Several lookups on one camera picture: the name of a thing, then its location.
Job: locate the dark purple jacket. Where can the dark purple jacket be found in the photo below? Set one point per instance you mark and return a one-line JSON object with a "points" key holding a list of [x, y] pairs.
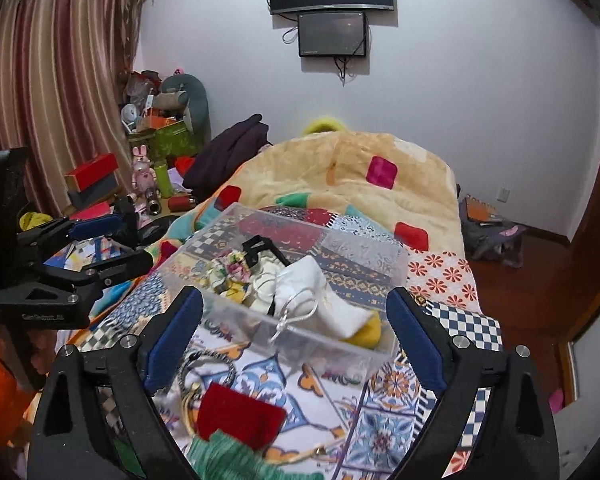
{"points": [[230, 152]]}

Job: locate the grey backpack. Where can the grey backpack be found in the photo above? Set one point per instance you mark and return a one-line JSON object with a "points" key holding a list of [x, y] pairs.
{"points": [[495, 245]]}

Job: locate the orange box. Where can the orange box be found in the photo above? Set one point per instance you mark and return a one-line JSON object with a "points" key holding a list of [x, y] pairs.
{"points": [[160, 122]]}

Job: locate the white wall outlet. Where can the white wall outlet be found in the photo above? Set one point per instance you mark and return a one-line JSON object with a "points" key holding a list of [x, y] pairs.
{"points": [[504, 194]]}

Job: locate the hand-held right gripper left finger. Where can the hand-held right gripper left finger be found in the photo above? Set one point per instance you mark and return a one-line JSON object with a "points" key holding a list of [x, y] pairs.
{"points": [[174, 342]]}

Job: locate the green knit cloth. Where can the green knit cloth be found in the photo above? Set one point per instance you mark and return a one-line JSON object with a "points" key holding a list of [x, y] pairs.
{"points": [[230, 457]]}

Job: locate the floral fabric scrunchie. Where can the floral fabric scrunchie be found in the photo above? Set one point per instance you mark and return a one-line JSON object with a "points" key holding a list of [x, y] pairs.
{"points": [[227, 272]]}

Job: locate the black white braided hairband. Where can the black white braided hairband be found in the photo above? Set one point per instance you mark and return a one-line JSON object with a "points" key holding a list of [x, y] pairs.
{"points": [[215, 360]]}

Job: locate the yellow crumpled cloth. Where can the yellow crumpled cloth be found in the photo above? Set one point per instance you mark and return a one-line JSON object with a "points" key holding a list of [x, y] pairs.
{"points": [[34, 221]]}

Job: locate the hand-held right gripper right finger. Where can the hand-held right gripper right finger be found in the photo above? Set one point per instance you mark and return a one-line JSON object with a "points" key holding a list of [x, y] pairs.
{"points": [[416, 347]]}

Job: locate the grey rectangular box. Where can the grey rectangular box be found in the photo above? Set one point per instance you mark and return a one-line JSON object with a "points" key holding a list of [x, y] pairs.
{"points": [[97, 192]]}

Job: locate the beige fleece blanket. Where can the beige fleece blanket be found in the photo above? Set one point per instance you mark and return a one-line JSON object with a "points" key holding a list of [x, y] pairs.
{"points": [[305, 165]]}

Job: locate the green patterned box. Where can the green patterned box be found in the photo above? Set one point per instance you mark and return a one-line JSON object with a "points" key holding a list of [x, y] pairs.
{"points": [[175, 140]]}

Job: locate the red rectangular box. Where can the red rectangular box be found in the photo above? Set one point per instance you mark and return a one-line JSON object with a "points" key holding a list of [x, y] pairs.
{"points": [[92, 170]]}

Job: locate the patchwork printed quilt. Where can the patchwork printed quilt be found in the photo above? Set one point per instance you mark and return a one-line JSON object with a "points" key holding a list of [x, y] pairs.
{"points": [[380, 410]]}

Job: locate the small black wall monitor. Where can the small black wall monitor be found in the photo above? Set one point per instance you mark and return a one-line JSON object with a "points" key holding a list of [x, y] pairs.
{"points": [[332, 34]]}

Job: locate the yellow soft cloth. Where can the yellow soft cloth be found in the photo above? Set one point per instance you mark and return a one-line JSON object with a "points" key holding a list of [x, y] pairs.
{"points": [[367, 332]]}

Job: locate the yellow plush toy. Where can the yellow plush toy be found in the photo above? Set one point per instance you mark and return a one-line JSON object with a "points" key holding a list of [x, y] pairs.
{"points": [[325, 125]]}

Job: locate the pink rabbit toy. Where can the pink rabbit toy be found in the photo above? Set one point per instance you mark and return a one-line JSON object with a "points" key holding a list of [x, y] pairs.
{"points": [[142, 172]]}

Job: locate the orange spiral notebook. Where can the orange spiral notebook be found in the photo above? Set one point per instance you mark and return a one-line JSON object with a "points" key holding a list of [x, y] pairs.
{"points": [[482, 212]]}

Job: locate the grey plush pillow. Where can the grey plush pillow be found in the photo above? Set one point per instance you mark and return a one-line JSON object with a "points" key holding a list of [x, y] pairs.
{"points": [[197, 105]]}

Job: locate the red velvet pouch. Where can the red velvet pouch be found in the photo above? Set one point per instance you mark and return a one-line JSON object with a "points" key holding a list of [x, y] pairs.
{"points": [[240, 412]]}

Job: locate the red bottle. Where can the red bottle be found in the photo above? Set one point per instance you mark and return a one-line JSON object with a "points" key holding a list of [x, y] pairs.
{"points": [[180, 203]]}

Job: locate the gold bangle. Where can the gold bangle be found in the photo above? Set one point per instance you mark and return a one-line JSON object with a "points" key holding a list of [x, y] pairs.
{"points": [[190, 410]]}

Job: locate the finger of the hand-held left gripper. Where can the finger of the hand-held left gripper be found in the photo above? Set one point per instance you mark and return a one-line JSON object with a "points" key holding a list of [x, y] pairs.
{"points": [[105, 270], [95, 227]]}

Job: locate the white fabric pouch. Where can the white fabric pouch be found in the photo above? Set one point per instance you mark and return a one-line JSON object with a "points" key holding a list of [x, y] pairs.
{"points": [[325, 305]]}

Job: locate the black cylindrical flashlight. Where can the black cylindrical flashlight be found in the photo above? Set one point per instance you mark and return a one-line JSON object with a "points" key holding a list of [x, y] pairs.
{"points": [[153, 202]]}

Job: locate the silver bangle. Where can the silver bangle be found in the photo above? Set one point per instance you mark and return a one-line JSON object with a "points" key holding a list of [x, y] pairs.
{"points": [[300, 312]]}

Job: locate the black hair clip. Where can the black hair clip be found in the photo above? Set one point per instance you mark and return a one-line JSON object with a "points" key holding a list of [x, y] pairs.
{"points": [[255, 250]]}

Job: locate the green bottle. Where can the green bottle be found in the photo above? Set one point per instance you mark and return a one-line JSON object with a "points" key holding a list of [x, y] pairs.
{"points": [[163, 180]]}

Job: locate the small white fan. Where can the small white fan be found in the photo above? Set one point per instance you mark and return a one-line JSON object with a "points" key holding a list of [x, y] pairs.
{"points": [[129, 116]]}

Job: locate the striped brown curtain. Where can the striped brown curtain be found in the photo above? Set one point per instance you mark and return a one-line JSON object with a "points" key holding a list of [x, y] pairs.
{"points": [[55, 70]]}

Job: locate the clear plastic storage box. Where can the clear plastic storage box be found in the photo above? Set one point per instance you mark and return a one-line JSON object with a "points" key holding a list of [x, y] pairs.
{"points": [[305, 245]]}

